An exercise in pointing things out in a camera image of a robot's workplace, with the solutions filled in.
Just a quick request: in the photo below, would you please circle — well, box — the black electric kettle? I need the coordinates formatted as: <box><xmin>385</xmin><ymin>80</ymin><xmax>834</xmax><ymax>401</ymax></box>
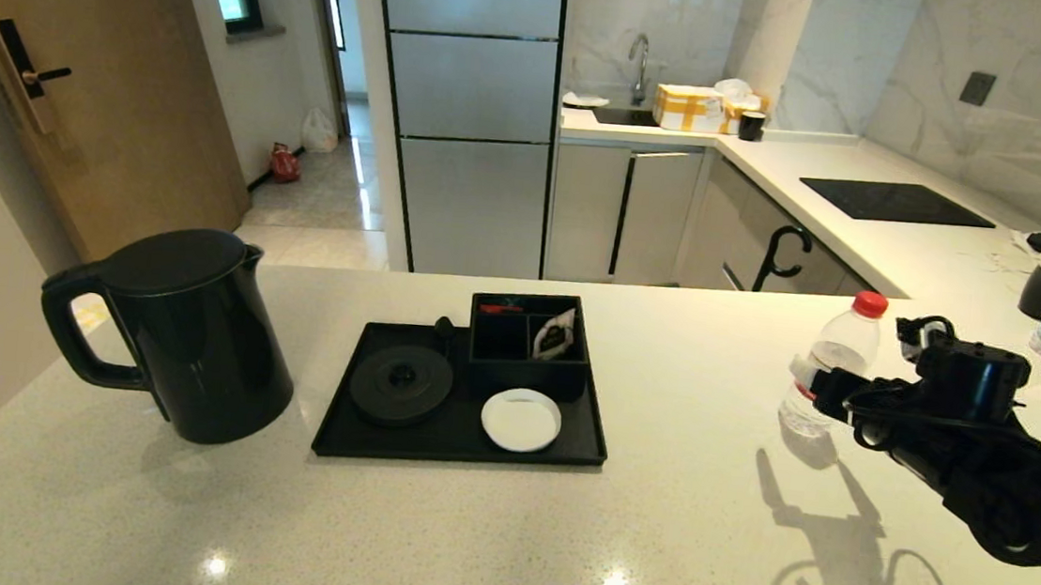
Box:
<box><xmin>30</xmin><ymin>215</ymin><xmax>308</xmax><ymax>452</ymax></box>

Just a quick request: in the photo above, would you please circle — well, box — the white tea bag packet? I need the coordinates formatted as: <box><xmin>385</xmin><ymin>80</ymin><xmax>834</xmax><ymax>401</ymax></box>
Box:
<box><xmin>530</xmin><ymin>305</ymin><xmax>577</xmax><ymax>365</ymax></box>

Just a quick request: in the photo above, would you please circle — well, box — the black compartment box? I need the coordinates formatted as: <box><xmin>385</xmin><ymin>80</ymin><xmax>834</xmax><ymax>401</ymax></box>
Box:
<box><xmin>463</xmin><ymin>287</ymin><xmax>594</xmax><ymax>406</ymax></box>

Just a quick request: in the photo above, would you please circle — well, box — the round black kettle base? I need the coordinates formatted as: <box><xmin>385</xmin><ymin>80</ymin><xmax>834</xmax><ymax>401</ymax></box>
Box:
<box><xmin>346</xmin><ymin>340</ymin><xmax>458</xmax><ymax>433</ymax></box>

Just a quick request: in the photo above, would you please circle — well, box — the black induction cooktop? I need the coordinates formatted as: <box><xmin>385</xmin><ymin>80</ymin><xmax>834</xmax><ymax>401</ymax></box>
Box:
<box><xmin>797</xmin><ymin>175</ymin><xmax>999</xmax><ymax>232</ymax></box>

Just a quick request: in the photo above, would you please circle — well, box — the grey drawer cabinet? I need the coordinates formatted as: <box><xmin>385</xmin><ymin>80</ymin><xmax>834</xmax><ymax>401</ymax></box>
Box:
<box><xmin>677</xmin><ymin>151</ymin><xmax>892</xmax><ymax>304</ymax></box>

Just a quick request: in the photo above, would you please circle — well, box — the grey sink base cabinet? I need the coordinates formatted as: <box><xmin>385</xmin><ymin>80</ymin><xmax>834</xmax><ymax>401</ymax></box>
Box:
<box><xmin>544</xmin><ymin>137</ymin><xmax>705</xmax><ymax>293</ymax></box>

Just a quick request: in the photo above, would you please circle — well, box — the crumpled white plastic bag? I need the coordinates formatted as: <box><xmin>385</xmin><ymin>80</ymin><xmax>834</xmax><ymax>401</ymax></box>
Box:
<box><xmin>712</xmin><ymin>77</ymin><xmax>764</xmax><ymax>106</ymax></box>

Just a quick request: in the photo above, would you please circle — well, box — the cardboard box yellow tape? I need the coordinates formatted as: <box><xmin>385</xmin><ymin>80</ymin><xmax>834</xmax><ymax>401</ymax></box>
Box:
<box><xmin>651</xmin><ymin>83</ymin><xmax>727</xmax><ymax>137</ymax></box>

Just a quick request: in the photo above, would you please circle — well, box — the white round coaster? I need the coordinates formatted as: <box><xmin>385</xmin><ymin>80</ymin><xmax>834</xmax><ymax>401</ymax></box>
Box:
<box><xmin>478</xmin><ymin>385</ymin><xmax>564</xmax><ymax>456</ymax></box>

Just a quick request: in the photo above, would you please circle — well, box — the dark kitchen sink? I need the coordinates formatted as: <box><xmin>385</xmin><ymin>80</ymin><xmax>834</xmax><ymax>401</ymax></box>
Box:
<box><xmin>591</xmin><ymin>104</ymin><xmax>662</xmax><ymax>131</ymax></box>

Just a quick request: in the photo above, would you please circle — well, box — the chrome sink faucet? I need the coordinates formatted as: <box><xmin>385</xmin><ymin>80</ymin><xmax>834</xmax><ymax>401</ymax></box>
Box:
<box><xmin>623</xmin><ymin>34</ymin><xmax>653</xmax><ymax>107</ymax></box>

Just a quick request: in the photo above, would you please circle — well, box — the black rectangular serving tray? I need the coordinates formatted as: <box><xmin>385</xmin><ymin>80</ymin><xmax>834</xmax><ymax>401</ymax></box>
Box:
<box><xmin>312</xmin><ymin>313</ymin><xmax>618</xmax><ymax>482</ymax></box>

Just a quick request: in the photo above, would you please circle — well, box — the silver refrigerator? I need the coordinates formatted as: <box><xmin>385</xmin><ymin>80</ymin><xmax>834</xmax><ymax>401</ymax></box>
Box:
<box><xmin>348</xmin><ymin>0</ymin><xmax>570</xmax><ymax>285</ymax></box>

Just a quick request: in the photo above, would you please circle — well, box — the white plastic floor bag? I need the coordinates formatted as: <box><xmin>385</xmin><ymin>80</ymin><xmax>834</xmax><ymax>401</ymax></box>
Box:
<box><xmin>300</xmin><ymin>107</ymin><xmax>344</xmax><ymax>157</ymax></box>

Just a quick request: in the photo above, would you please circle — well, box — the red floor bag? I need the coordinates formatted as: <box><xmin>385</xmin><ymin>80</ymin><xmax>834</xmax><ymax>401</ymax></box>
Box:
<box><xmin>268</xmin><ymin>143</ymin><xmax>304</xmax><ymax>187</ymax></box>

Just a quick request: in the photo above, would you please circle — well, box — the yellow white plastic bag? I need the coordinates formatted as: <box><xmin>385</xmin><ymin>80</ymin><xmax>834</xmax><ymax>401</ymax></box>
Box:
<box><xmin>68</xmin><ymin>291</ymin><xmax>113</xmax><ymax>338</ymax></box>

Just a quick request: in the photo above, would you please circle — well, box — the brown wooden door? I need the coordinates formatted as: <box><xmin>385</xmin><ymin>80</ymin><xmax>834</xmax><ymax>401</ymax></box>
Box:
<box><xmin>0</xmin><ymin>0</ymin><xmax>269</xmax><ymax>279</ymax></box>

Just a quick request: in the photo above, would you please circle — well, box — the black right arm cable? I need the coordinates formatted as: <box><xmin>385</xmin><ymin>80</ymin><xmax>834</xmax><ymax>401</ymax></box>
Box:
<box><xmin>846</xmin><ymin>397</ymin><xmax>1041</xmax><ymax>469</ymax></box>

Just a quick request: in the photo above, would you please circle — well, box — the black curved hook handle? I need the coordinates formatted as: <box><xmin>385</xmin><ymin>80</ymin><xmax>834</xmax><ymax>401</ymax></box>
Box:
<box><xmin>751</xmin><ymin>222</ymin><xmax>816</xmax><ymax>298</ymax></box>

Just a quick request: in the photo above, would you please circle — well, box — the dark wall socket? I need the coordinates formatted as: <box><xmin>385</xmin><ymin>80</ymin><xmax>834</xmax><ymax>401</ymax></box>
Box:
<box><xmin>959</xmin><ymin>71</ymin><xmax>997</xmax><ymax>110</ymax></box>

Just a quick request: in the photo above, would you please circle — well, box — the black door lock handle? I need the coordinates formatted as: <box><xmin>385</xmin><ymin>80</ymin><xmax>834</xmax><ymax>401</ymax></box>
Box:
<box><xmin>0</xmin><ymin>18</ymin><xmax>77</xmax><ymax>138</ymax></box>

